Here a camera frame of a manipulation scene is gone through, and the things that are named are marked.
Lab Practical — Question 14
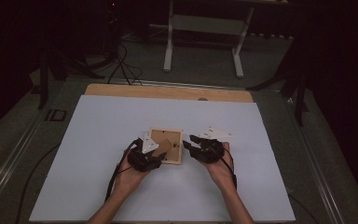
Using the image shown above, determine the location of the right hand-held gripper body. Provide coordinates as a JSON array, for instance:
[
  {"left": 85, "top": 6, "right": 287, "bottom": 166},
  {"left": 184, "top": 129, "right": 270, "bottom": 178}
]
[{"left": 195, "top": 126, "right": 233, "bottom": 164}]

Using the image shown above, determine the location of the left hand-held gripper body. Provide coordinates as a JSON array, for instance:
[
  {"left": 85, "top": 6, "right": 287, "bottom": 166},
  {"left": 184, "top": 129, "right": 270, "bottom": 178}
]
[{"left": 127, "top": 133, "right": 163, "bottom": 173}]

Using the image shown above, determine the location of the wooden picture frame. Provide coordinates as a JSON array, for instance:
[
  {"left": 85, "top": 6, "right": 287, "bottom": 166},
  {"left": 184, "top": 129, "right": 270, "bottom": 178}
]
[{"left": 147, "top": 126, "right": 184, "bottom": 165}]

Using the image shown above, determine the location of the person's left hand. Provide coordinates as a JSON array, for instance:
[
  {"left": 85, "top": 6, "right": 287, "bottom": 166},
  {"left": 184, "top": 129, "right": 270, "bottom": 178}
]
[{"left": 115, "top": 150, "right": 150, "bottom": 195}]

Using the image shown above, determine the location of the person's right hand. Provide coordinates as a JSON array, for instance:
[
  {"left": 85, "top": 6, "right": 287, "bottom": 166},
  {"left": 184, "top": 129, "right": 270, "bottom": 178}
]
[{"left": 203, "top": 142, "right": 236, "bottom": 191}]

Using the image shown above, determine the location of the white table sheet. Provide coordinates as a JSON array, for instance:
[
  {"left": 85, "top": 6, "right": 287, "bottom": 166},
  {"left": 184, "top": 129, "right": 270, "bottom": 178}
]
[{"left": 29, "top": 94, "right": 296, "bottom": 223}]

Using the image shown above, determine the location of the wooden table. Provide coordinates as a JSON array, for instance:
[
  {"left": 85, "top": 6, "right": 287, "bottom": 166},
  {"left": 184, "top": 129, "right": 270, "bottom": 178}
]
[{"left": 84, "top": 83, "right": 255, "bottom": 104}]

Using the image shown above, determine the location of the black metal stand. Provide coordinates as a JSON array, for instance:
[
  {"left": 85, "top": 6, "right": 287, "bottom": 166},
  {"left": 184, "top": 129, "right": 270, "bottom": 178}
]
[
  {"left": 36, "top": 46, "right": 106, "bottom": 110},
  {"left": 246, "top": 62, "right": 310, "bottom": 127}
]

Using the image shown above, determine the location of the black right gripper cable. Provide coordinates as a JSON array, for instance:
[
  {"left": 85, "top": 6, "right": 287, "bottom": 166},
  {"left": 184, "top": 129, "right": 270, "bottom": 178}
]
[{"left": 219, "top": 147, "right": 238, "bottom": 190}]

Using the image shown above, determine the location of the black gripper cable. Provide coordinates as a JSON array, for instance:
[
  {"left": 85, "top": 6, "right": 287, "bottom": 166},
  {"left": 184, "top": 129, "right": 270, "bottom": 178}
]
[
  {"left": 219, "top": 147, "right": 238, "bottom": 190},
  {"left": 104, "top": 138, "right": 140, "bottom": 203}
]

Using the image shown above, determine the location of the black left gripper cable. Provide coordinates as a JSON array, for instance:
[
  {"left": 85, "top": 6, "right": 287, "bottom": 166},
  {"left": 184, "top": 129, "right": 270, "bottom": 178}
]
[{"left": 104, "top": 138, "right": 140, "bottom": 203}]

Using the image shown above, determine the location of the metal floor rail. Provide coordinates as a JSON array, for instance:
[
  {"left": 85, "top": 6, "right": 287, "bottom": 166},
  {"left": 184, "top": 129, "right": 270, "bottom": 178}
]
[
  {"left": 0, "top": 115, "right": 46, "bottom": 214},
  {"left": 117, "top": 78, "right": 247, "bottom": 91},
  {"left": 283, "top": 96, "right": 347, "bottom": 224}
]

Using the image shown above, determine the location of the black floor cables bundle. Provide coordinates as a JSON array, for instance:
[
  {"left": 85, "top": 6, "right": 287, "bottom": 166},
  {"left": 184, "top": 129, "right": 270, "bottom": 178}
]
[{"left": 106, "top": 42, "right": 144, "bottom": 87}]

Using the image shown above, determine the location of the thin black floor cable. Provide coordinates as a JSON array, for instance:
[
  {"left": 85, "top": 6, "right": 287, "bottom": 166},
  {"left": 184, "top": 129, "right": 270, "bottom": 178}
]
[
  {"left": 14, "top": 143, "right": 62, "bottom": 224},
  {"left": 287, "top": 192, "right": 320, "bottom": 224}
]

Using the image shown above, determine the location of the white metal table frame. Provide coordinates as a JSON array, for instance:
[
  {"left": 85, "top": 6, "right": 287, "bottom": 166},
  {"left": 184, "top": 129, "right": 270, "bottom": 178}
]
[{"left": 148, "top": 0, "right": 290, "bottom": 78}]

